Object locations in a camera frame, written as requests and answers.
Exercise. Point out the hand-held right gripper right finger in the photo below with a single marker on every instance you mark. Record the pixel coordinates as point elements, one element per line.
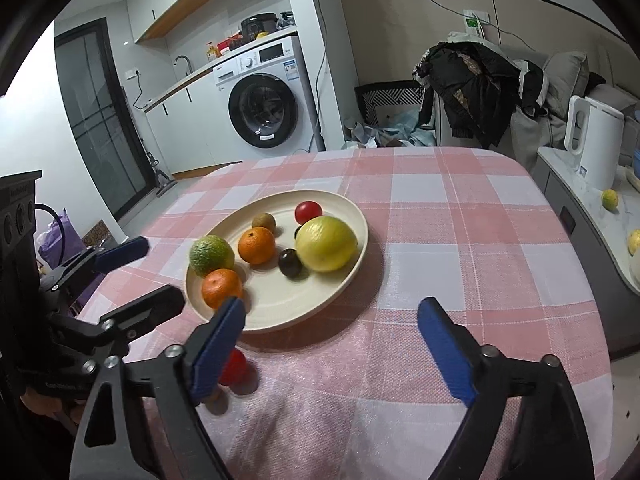
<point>445,355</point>

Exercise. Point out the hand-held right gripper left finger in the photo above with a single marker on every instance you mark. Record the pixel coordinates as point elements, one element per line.
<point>220,350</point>

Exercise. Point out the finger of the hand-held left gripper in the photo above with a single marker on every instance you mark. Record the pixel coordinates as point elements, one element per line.
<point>122,253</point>
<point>150,306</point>

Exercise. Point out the red tomato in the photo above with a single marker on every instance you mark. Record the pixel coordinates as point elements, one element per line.
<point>307,211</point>
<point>235,366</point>

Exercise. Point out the large orange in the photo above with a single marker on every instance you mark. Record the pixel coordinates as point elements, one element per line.
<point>220,287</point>

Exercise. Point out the green mottled orange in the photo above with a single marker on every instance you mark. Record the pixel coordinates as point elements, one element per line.
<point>210,255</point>

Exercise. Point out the cream round plate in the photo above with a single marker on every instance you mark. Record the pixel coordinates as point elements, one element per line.
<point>300,297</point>

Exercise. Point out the person's left hand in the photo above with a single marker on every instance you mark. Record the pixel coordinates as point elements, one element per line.
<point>40,404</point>

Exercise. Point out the patterned cardboard box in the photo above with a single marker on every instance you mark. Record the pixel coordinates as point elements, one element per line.
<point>95,235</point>

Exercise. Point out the purple plastic bag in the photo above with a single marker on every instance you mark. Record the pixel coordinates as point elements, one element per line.
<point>70,243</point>

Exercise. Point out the floor mop head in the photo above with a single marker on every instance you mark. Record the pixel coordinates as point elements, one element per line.
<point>161,177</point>

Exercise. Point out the small mandarin orange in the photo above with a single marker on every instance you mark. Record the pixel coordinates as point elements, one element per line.
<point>256,246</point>

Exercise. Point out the pink checkered tablecloth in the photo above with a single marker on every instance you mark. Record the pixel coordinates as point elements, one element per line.
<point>450,240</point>

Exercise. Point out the dark framed glass door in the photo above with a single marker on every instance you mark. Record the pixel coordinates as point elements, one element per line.
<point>100,125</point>

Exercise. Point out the white base cabinet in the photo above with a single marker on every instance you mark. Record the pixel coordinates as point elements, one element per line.
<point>190,125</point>

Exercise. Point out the white side counter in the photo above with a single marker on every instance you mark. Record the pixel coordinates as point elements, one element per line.
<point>575,210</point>

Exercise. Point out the curved metal faucet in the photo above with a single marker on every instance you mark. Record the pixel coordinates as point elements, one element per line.
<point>182,57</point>

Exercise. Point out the small yellow lemon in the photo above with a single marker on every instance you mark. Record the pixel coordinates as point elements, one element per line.
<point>609,200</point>
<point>635,242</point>

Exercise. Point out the white upper cabinet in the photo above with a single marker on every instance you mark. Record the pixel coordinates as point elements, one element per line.
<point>160,10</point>

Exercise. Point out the white washing machine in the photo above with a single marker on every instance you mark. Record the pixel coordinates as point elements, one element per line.
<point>290,62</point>

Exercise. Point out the white electric kettle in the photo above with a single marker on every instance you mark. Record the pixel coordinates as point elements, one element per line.
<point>600,145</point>

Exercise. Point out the black rice cooker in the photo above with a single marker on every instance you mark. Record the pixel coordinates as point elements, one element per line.
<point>259,25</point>

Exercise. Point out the pile of dark clothing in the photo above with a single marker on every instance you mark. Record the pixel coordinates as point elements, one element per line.
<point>475,90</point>

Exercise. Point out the black patterned box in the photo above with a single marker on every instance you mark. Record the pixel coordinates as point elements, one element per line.
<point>385,95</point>

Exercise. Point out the white wall socket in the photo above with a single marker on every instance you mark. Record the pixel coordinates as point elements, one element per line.
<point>472,25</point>

